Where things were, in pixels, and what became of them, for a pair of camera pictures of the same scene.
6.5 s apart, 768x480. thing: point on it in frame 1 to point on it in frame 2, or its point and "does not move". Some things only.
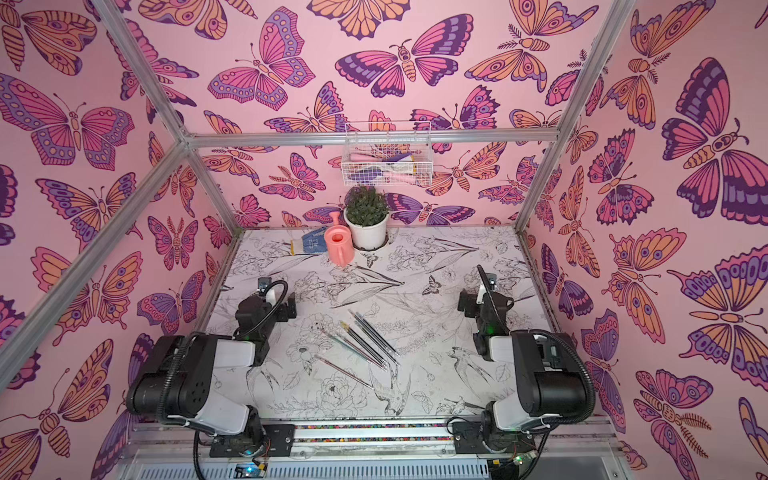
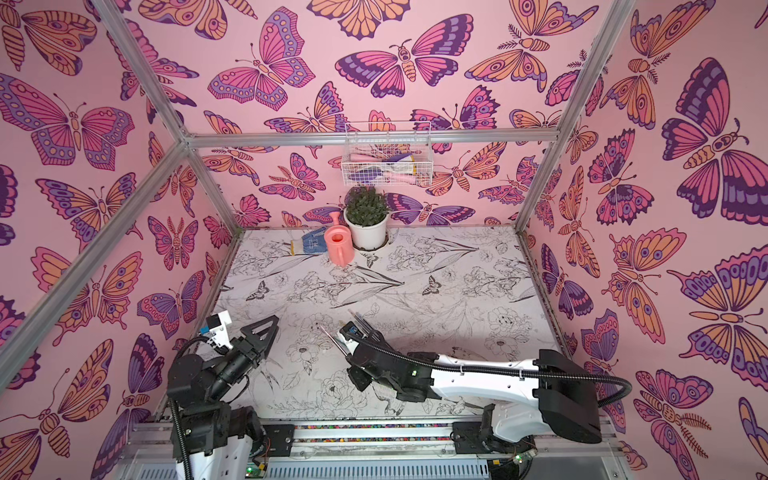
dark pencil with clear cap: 374,335 does not move
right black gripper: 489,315 to 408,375
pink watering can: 340,244 does not move
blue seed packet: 315,241 does not move
